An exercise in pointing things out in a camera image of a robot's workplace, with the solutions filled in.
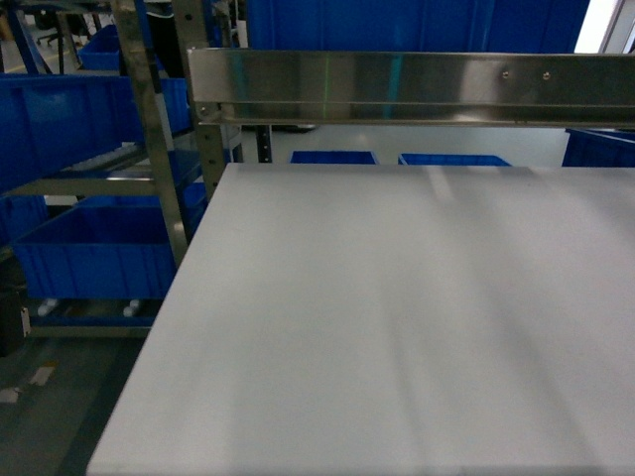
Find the stainless steel shelf beam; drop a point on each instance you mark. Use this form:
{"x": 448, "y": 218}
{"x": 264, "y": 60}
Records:
{"x": 497, "y": 90}

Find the blue bin lower shelf left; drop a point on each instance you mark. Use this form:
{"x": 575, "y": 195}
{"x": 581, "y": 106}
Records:
{"x": 104, "y": 247}

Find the large blue crate upper shelf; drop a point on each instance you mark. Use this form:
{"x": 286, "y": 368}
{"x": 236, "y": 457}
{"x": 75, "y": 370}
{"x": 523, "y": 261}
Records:
{"x": 509, "y": 27}

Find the large blue shelf bin left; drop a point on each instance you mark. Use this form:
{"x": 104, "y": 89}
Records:
{"x": 51, "y": 122}

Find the blue bin behind table left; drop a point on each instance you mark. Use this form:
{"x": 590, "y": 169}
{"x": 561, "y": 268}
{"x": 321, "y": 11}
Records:
{"x": 333, "y": 158}

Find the blue bin behind table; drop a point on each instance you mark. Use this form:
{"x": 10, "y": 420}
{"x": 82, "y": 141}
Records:
{"x": 333, "y": 158}
{"x": 419, "y": 159}

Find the blue bin behind table middle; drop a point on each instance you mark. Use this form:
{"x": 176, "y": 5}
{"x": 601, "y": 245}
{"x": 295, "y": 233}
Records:
{"x": 419, "y": 159}

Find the large blue bin behind right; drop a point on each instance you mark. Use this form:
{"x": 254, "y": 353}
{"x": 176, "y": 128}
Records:
{"x": 599, "y": 149}

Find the steel shelf upright post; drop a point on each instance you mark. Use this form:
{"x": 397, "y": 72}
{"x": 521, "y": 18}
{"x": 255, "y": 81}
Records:
{"x": 139, "y": 57}

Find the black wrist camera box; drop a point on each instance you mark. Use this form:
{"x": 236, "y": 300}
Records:
{"x": 12, "y": 329}

